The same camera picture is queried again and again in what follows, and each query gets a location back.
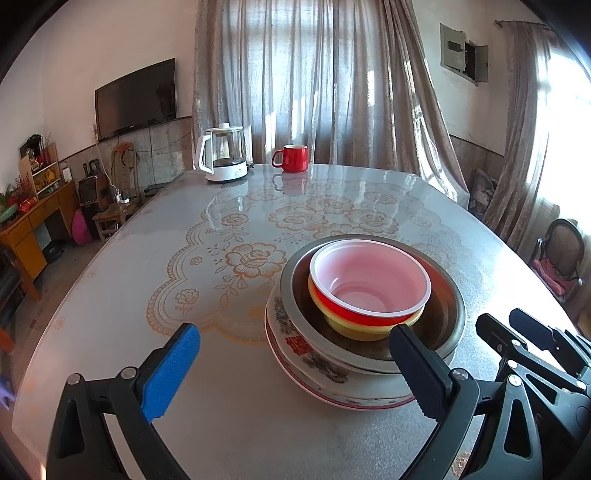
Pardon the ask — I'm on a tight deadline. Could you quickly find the yellow plastic bowl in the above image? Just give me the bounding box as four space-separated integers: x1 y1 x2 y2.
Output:
308 277 425 342

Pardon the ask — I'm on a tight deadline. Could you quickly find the red plastic bowl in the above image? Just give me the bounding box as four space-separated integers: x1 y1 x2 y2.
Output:
308 238 432 327

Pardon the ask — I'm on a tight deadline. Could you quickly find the black wall television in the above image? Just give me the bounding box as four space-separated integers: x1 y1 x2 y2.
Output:
94 58 177 141

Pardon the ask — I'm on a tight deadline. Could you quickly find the small wooden stool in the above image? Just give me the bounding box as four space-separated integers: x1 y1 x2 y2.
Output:
93 199 142 243

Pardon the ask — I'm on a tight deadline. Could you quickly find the stainless steel basin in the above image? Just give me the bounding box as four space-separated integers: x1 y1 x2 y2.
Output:
277 235 467 374

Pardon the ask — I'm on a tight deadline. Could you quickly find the grey wall electrical box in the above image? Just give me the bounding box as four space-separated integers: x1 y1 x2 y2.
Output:
440 24 489 85

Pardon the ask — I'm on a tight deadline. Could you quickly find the wooden chair by wall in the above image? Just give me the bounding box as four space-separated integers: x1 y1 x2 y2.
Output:
110 142 140 200

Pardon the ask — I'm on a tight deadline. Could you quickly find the glass electric kettle white base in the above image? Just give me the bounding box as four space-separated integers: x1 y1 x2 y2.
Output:
192 123 250 183

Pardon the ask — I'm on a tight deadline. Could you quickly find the dark wooden chair right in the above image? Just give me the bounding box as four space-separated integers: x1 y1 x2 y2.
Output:
528 218 585 304

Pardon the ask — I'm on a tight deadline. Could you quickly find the pink round object on floor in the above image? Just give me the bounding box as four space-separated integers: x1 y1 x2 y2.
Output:
71 209 93 246

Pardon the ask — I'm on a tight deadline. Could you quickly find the pink cloth on chair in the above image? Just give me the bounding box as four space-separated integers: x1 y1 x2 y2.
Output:
532 258 570 297

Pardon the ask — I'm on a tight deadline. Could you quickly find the orange wooden cabinet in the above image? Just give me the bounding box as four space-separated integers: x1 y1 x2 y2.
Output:
1 181 79 302

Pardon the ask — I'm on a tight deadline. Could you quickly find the lace floral table cover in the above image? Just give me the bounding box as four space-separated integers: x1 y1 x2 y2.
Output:
146 179 467 344

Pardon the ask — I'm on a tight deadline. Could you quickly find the grey curtain right window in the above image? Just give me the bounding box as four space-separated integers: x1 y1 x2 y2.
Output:
484 21 553 250

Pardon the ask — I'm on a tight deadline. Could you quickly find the grey sheer curtain centre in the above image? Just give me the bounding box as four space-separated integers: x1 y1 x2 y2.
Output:
192 1 469 206

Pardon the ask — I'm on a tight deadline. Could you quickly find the white floral enamel plate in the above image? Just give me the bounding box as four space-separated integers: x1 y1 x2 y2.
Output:
264 289 415 411

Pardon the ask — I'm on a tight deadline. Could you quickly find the red ceramic mug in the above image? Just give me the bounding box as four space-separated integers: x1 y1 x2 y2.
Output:
271 145 308 173

